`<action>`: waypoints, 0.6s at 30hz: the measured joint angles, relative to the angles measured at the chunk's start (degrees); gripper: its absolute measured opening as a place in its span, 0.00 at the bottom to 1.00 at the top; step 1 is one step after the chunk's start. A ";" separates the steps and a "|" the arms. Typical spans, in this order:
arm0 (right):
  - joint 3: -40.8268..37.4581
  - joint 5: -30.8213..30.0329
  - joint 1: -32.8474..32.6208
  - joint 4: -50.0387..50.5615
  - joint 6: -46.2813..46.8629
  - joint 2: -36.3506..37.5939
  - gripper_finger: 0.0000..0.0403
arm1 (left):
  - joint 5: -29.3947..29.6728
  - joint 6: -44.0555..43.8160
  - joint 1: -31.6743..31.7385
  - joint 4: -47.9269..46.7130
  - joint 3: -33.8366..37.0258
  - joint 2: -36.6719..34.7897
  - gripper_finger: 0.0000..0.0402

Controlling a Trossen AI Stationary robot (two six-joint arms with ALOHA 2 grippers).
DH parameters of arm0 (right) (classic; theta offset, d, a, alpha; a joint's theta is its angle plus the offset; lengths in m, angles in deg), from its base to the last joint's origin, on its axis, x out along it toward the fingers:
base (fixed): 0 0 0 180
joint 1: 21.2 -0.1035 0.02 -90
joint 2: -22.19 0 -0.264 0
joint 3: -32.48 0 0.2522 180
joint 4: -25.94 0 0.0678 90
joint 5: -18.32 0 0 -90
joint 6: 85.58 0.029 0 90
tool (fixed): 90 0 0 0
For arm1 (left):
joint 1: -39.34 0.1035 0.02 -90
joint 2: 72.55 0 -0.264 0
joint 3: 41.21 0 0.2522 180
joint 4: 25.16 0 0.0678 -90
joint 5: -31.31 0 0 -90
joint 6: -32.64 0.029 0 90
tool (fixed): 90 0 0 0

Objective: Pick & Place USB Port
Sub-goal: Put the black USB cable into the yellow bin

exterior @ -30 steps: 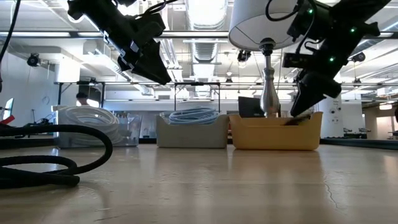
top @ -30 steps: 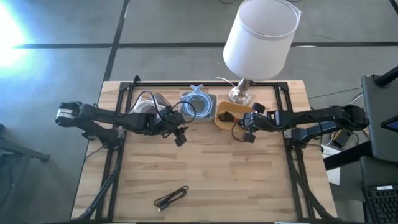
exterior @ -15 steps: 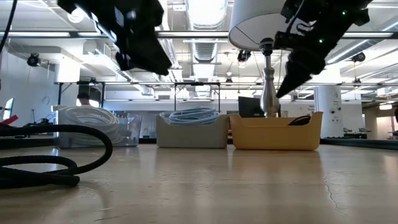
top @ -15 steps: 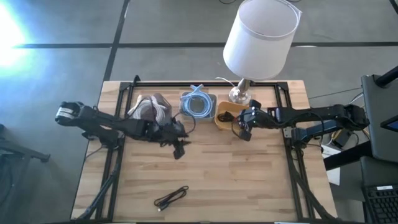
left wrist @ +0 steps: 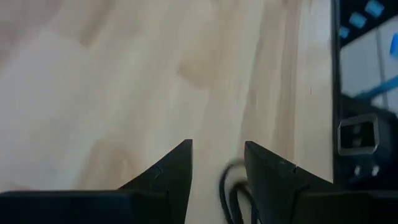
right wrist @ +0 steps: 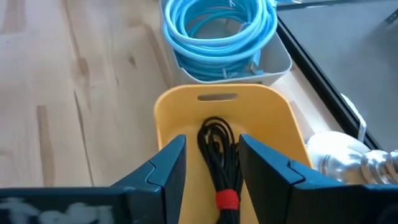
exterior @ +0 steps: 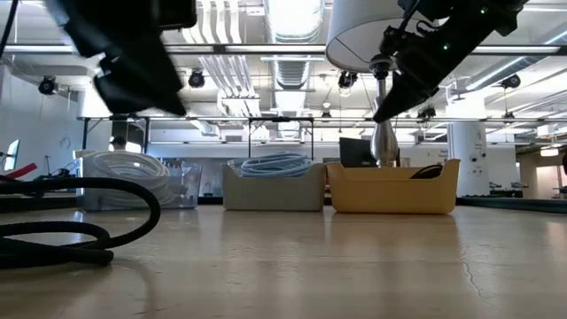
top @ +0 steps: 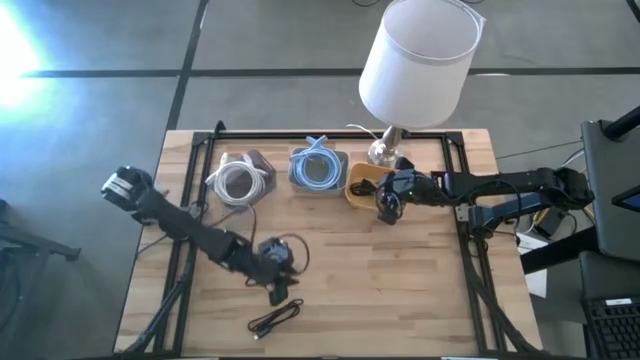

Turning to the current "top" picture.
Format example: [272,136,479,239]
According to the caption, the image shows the black chair base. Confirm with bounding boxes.
[0,197,82,264]

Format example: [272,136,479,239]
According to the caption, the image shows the black power box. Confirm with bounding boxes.
[534,209,569,237]

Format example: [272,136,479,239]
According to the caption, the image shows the small tablet screen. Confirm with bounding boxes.
[612,184,640,214]

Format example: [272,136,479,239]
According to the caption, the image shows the yellow plastic bin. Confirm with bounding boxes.
[344,162,396,211]

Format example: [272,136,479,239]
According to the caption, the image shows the black stand pole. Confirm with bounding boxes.
[602,105,640,142]

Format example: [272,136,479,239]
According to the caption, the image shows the black keyboard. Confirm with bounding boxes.
[581,297,640,360]

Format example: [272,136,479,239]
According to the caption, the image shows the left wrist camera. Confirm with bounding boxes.
[257,237,295,265]

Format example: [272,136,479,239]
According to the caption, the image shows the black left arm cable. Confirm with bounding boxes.
[202,202,311,276]

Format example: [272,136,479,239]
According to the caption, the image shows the dark grey stand platform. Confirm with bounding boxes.
[581,118,640,264]

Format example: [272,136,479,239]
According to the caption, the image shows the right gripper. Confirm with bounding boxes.
[375,168,444,227]

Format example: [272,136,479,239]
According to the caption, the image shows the white lamp cord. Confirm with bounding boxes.
[345,123,382,142]

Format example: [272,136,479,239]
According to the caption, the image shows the black metal table frame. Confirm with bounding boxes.
[122,119,539,357]

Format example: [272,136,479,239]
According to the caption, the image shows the white cable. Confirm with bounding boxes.
[204,152,271,207]

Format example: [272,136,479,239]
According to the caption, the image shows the white paper sheet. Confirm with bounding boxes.
[522,269,550,300]
[514,230,551,256]

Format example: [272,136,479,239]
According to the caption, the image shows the thin black usb cable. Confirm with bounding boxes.
[247,298,305,342]

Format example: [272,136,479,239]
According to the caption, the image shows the silver table lamp white shade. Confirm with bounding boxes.
[358,0,487,170]

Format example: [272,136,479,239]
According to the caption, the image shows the white plastic bin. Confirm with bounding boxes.
[288,147,350,197]

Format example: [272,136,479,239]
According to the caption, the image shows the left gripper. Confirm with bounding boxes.
[243,257,301,308]

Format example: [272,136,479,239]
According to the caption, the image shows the black stand base bar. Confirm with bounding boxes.
[519,227,601,275]

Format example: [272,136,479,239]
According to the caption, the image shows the brown translucent bin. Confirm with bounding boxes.
[206,148,278,208]

